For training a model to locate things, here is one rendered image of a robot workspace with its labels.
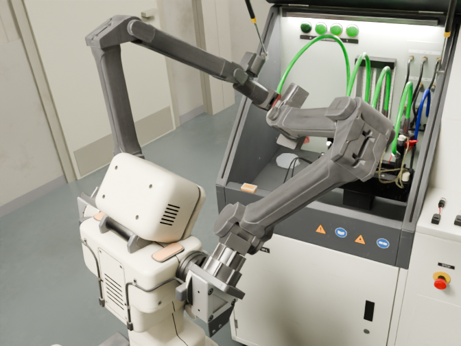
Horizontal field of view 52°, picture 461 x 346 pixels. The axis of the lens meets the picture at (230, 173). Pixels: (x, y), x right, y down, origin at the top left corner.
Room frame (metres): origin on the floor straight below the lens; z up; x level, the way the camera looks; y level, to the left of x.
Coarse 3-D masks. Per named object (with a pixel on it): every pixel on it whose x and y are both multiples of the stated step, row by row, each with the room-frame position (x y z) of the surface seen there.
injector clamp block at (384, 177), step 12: (384, 168) 1.41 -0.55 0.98; (408, 168) 1.40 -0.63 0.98; (360, 180) 1.39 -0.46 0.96; (372, 180) 1.37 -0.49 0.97; (384, 180) 1.35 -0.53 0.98; (348, 192) 1.41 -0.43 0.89; (360, 192) 1.38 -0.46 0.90; (372, 192) 1.36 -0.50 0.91; (384, 192) 1.34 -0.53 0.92; (396, 192) 1.32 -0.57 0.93; (408, 192) 1.36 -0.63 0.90; (348, 204) 1.40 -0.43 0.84; (360, 204) 1.38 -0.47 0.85
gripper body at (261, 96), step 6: (258, 84) 1.42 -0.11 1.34; (258, 90) 1.41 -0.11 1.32; (264, 90) 1.42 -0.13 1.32; (270, 90) 1.43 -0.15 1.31; (246, 96) 1.43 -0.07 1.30; (252, 96) 1.40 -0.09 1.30; (258, 96) 1.40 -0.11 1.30; (264, 96) 1.41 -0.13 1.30; (270, 96) 1.40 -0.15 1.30; (252, 102) 1.46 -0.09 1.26; (258, 102) 1.41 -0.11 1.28; (264, 102) 1.40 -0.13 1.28
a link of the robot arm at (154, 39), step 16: (128, 32) 1.17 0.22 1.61; (144, 32) 1.18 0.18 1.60; (160, 32) 1.24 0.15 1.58; (160, 48) 1.23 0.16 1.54; (176, 48) 1.26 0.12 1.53; (192, 48) 1.30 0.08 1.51; (192, 64) 1.29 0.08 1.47; (208, 64) 1.32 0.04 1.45; (224, 64) 1.35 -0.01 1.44; (224, 80) 1.39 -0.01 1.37
